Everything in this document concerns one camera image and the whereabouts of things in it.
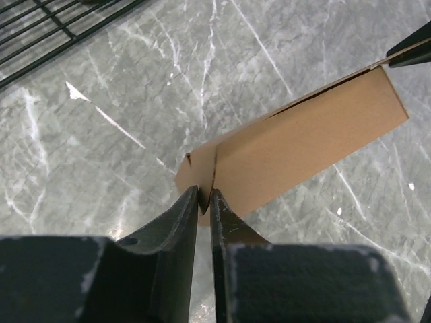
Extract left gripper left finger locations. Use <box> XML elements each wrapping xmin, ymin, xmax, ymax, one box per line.
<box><xmin>1</xmin><ymin>186</ymin><xmax>198</xmax><ymax>322</ymax></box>

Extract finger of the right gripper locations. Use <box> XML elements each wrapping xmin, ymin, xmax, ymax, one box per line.
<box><xmin>389</xmin><ymin>42</ymin><xmax>430</xmax><ymax>68</ymax></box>
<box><xmin>386</xmin><ymin>21</ymin><xmax>431</xmax><ymax>57</ymax></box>

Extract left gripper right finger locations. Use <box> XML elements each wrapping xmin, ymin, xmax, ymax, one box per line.
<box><xmin>209</xmin><ymin>189</ymin><xmax>410</xmax><ymax>322</ymax></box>

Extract brown cardboard box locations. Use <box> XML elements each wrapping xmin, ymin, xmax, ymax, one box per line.
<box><xmin>175</xmin><ymin>50</ymin><xmax>409</xmax><ymax>226</ymax></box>

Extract black wire rack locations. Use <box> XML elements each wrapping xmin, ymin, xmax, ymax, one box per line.
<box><xmin>1</xmin><ymin>0</ymin><xmax>144</xmax><ymax>90</ymax></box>

